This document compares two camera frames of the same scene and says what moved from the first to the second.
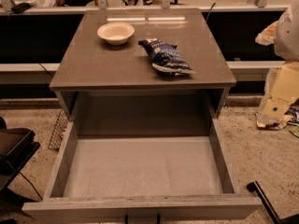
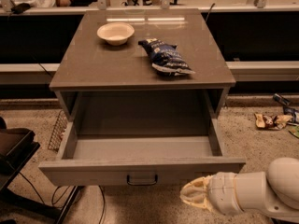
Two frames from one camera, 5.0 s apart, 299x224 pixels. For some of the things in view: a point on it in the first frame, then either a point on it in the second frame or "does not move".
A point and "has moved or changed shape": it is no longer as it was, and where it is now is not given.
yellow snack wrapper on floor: (277, 125) does not move
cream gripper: (288, 37) -> (221, 189)
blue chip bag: (166, 58) does not move
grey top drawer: (141, 156) has moved or changed shape
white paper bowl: (115, 33) does not move
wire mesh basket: (61, 128) does not move
